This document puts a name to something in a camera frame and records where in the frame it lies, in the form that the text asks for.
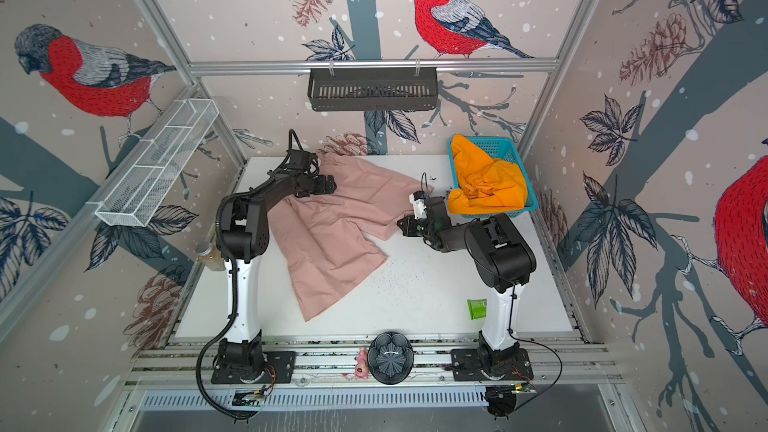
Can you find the pink shorts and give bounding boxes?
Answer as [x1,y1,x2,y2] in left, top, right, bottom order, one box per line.
[268,153,421,321]

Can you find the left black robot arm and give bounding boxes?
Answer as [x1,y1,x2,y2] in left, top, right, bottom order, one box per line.
[195,129,337,423]

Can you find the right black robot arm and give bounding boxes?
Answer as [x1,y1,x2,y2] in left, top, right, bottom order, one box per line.
[397,191,537,380]

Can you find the orange shorts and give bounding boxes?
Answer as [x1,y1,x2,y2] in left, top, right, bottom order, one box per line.
[446,135,529,215]

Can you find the black hanging shelf basket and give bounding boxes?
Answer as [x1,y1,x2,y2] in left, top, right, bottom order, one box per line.
[307,67,439,112]

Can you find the green wipes packet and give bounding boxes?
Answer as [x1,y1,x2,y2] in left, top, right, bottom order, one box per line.
[467,299,487,320]

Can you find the teal plastic basket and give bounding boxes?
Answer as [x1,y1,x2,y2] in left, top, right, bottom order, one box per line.
[448,135,538,218]

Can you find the glass jar with lid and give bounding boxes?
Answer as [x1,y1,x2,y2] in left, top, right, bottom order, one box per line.
[195,242,227,272]

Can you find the black round flower-shaped bowl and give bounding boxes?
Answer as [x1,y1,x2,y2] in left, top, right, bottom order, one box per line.
[367,331,414,385]

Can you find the small pink toy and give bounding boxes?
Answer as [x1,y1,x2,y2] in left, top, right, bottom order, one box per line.
[354,348,370,380]

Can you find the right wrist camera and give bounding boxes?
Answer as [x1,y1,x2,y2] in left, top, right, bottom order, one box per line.
[409,190,428,220]

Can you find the white wire mesh basket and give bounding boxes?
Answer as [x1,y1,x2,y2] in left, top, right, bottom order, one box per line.
[95,98,219,227]

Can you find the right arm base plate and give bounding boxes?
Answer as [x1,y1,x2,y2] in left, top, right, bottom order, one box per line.
[447,345,534,382]

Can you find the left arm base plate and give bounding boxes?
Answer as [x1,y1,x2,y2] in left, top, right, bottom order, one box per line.
[211,351,296,385]

